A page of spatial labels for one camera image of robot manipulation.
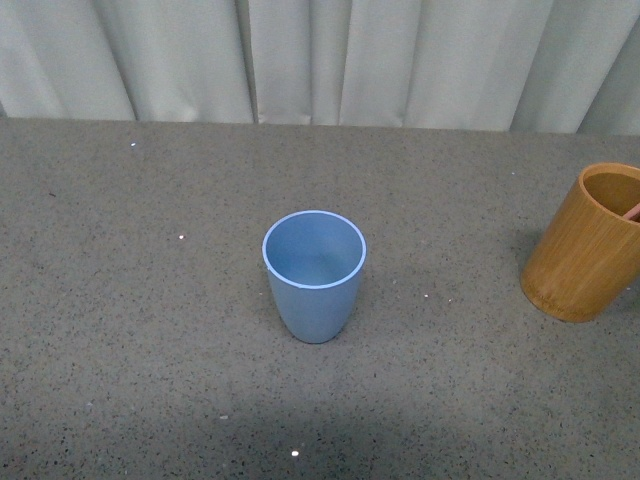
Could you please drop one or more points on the pink chopstick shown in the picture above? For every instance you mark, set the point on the pink chopstick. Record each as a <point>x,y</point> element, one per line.
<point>633,214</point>

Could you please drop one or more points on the white curtain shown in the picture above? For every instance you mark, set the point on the white curtain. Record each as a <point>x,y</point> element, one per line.
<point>544,66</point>

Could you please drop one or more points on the blue cup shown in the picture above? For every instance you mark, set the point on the blue cup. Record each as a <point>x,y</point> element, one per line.
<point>314,261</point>

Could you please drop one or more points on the bamboo chopstick holder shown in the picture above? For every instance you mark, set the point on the bamboo chopstick holder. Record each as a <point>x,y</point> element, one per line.
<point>589,253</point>

